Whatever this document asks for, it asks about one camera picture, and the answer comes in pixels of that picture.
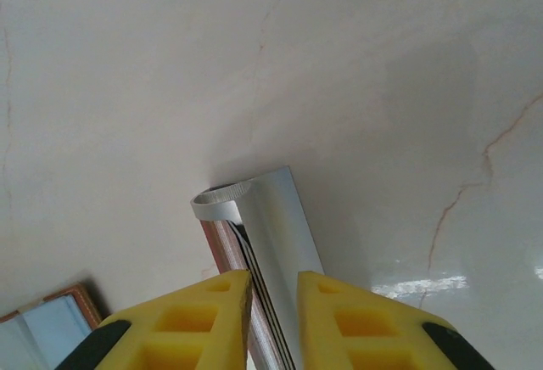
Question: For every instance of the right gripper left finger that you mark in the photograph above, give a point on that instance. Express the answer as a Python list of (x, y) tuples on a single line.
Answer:
[(191, 298)]

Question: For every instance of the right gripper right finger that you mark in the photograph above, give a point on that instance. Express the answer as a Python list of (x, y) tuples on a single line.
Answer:
[(382, 315)]

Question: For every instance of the brown leather card holder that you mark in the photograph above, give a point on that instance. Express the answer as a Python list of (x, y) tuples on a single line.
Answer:
[(42, 327)]

